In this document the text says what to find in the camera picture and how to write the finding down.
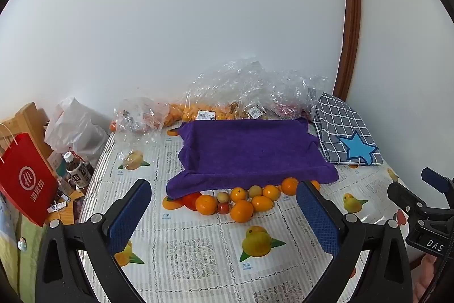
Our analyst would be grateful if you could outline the clear plastic bag red fruits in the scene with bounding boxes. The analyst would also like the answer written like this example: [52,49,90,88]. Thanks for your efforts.
[268,70,329,121]

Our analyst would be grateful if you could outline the small orange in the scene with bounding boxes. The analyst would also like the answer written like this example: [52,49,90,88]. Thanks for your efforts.
[251,195,274,212]
[230,187,248,203]
[262,184,281,201]

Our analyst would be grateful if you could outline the wooden chair frame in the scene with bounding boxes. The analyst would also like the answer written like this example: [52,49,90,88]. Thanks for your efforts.
[0,102,50,156]

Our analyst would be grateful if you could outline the dark tea bottle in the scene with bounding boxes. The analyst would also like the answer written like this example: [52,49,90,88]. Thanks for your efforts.
[64,151,92,189]

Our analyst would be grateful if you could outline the crumpled clear plastic bag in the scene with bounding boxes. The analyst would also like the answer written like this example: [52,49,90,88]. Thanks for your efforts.
[113,97,171,135]

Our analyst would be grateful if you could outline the brown wooden door frame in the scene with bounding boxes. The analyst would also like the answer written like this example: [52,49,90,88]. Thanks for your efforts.
[331,0,362,101]

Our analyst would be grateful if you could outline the clear plastic bag brown fruits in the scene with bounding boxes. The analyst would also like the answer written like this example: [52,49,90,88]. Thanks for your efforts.
[229,58,274,121]

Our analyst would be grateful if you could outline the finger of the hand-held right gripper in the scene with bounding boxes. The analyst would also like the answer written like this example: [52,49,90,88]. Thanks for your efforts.
[387,181,428,218]
[421,167,454,195]

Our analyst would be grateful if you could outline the grey checkered cloth blue star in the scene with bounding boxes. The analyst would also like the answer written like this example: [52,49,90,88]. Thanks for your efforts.
[313,92,384,167]

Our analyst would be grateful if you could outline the large orange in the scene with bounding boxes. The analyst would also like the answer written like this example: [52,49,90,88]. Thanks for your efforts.
[281,177,300,196]
[230,200,255,223]
[195,195,218,216]

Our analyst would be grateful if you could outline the green blanket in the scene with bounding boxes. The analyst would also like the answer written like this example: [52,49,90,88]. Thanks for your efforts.
[0,197,48,293]

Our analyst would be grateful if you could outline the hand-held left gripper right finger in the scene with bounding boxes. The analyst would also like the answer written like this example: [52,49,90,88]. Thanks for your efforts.
[296,180,415,303]

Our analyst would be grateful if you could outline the person's right hand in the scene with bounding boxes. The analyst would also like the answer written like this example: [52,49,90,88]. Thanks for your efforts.
[413,253,440,303]

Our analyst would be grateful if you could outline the clear plastic bag of oranges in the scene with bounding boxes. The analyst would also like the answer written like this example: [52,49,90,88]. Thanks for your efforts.
[167,70,236,122]

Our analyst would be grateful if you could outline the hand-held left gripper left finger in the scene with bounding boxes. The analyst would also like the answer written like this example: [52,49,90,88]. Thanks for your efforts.
[33,179,153,303]

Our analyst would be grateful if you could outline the red tomato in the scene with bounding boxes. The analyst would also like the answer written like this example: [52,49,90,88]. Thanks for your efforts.
[182,192,203,211]

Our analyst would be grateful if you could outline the clear plastic bottle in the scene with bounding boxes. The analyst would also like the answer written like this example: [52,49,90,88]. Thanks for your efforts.
[56,176,72,199]

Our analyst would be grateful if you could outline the white plastic bag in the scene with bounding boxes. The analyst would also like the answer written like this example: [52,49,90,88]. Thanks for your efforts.
[44,97,109,165]

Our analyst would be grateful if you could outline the purple towel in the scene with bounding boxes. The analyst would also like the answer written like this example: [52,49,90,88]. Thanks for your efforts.
[166,116,339,200]

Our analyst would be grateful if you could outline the red paper bag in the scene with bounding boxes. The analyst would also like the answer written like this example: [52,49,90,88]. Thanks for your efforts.
[0,133,59,227]

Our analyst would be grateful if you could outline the fruit-printed tablecloth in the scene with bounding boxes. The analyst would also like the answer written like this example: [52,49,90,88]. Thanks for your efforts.
[78,118,408,303]

